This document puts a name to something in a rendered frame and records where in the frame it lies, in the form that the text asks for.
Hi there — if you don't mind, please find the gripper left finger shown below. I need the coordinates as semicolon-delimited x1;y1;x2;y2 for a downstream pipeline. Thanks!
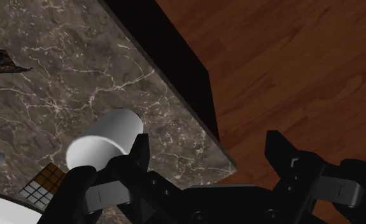
38;133;183;224

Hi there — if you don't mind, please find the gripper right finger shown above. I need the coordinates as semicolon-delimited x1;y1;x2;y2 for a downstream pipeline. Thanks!
264;130;366;224

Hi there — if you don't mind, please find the white cylindrical cup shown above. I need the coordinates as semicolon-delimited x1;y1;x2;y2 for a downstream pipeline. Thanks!
66;108;144;173

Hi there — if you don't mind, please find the brown and white puzzle cube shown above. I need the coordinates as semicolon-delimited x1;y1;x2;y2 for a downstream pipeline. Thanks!
18;162;67;209

